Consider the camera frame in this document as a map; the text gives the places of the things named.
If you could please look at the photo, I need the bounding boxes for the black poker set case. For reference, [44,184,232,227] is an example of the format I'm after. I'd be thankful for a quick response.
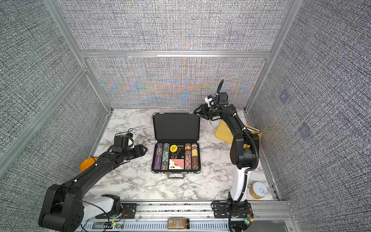
[151,113,201,180]

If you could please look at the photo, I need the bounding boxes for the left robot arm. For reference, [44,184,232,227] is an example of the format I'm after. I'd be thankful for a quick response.
[38,145,148,232]

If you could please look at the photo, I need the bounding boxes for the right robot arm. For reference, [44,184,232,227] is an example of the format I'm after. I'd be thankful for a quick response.
[194,103,260,219]

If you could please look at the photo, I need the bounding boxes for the purple poker chip row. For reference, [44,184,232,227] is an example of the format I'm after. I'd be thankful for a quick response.
[154,143,163,170]

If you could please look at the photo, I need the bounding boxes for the green poker chip row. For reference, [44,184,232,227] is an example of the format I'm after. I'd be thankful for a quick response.
[161,143,170,170]

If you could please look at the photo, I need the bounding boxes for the red poker chip row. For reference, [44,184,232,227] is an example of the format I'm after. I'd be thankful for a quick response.
[185,143,192,170]

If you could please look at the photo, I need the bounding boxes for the yellow plastic tray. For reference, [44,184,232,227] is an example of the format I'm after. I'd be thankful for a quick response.
[215,120,262,144]

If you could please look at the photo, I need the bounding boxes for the orange lid container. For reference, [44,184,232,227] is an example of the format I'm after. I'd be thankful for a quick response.
[79,157,97,172]

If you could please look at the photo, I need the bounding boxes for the yellow brown chip row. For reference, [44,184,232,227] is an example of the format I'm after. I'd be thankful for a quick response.
[191,144,199,170]

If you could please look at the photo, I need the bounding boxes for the yellow dealer button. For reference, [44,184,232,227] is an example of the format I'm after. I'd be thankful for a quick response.
[170,145,178,153]

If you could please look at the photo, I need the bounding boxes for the playing card deck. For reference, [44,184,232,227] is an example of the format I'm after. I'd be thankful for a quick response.
[169,159,185,170]

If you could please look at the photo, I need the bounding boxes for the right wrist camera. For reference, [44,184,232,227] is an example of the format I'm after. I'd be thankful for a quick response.
[205,92,229,107]

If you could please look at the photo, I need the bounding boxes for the brown bottle on rail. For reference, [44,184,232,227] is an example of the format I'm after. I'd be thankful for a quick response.
[167,218,190,230]

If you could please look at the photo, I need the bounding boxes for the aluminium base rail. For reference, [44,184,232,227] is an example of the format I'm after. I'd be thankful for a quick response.
[72,200,300,232]

